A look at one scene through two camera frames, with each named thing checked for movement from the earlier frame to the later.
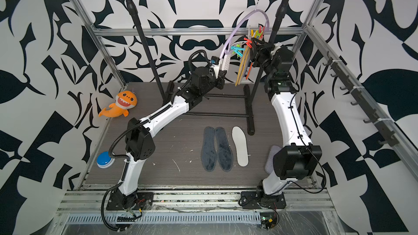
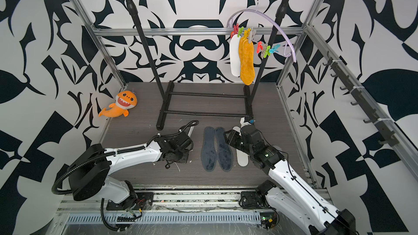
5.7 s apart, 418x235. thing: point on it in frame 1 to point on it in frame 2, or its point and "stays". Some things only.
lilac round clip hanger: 256,11 to 260,11
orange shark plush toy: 125,100 stays
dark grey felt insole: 224,152 stays
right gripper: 262,50 to 231,137
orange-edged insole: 239,139 stays
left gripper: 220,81 to 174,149
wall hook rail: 362,101 stays
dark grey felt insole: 208,152 stays
